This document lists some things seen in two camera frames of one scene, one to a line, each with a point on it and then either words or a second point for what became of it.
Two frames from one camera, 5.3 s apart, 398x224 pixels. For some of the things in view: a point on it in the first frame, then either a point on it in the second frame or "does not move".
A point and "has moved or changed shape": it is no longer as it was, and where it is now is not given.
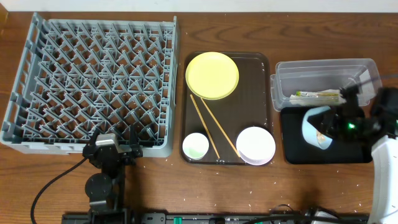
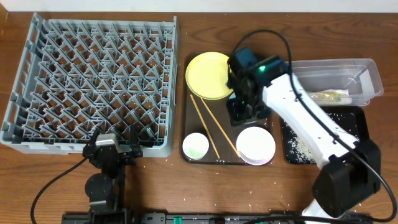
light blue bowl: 314,136 has moved or changed shape
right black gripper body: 346,129 -> 245,110
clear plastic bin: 318,83 does not move
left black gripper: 112,152 does not move
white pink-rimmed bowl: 255,145 does not move
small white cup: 195,146 does not move
